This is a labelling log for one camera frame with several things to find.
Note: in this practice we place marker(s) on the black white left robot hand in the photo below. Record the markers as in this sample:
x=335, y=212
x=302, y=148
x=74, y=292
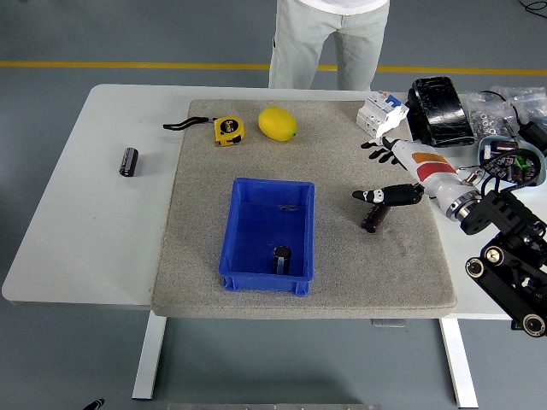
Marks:
x=95, y=405

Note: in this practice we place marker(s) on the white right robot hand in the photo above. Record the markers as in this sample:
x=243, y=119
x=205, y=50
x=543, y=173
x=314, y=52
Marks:
x=431, y=171

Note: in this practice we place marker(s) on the blue plastic box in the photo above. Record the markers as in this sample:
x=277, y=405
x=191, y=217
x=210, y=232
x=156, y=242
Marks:
x=256, y=230

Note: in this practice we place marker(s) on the light blue bowl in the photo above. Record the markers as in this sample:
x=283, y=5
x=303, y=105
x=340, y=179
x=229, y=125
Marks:
x=485, y=145

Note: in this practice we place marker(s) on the black wrapped device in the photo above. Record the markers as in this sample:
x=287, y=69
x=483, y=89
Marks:
x=440, y=111

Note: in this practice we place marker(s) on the white table leg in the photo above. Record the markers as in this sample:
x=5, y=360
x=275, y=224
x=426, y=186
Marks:
x=149, y=354
x=459, y=363

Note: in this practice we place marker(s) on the white blue circuit breaker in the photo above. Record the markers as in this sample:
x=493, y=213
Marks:
x=380, y=114

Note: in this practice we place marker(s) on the clear bag of metal parts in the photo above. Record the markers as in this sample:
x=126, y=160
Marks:
x=527, y=100
x=487, y=115

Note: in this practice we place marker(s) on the green small parts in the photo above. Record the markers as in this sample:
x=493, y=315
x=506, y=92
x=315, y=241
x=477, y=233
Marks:
x=521, y=161

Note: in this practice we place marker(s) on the grey-brown mat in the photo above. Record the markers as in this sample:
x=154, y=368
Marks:
x=342, y=256

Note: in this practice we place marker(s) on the small metal clip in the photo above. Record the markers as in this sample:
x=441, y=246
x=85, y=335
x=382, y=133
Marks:
x=288, y=207

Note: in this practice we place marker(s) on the yellow lemon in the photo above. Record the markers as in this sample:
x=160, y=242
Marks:
x=277, y=123

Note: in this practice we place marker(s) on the black table control panel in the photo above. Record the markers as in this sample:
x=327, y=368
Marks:
x=515, y=325

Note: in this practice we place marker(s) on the person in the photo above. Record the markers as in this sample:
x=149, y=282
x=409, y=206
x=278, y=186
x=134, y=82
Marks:
x=299, y=42

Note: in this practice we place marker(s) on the yellow tape measure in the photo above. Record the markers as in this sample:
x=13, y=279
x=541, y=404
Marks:
x=228, y=130

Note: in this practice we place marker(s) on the grey under-table bracket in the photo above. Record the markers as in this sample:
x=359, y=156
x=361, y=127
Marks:
x=388, y=323

